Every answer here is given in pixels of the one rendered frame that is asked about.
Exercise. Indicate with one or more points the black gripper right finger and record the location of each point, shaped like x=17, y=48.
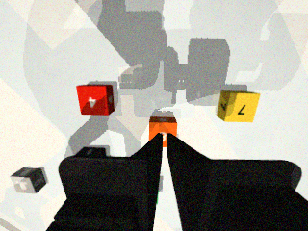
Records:
x=196, y=179

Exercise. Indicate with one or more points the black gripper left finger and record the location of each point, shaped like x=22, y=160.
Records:
x=137, y=176

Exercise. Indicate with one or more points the yellow digit block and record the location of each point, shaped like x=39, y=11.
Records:
x=237, y=105

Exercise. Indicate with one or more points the red block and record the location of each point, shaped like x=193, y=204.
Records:
x=96, y=99

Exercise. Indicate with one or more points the orange block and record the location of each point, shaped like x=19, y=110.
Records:
x=158, y=124

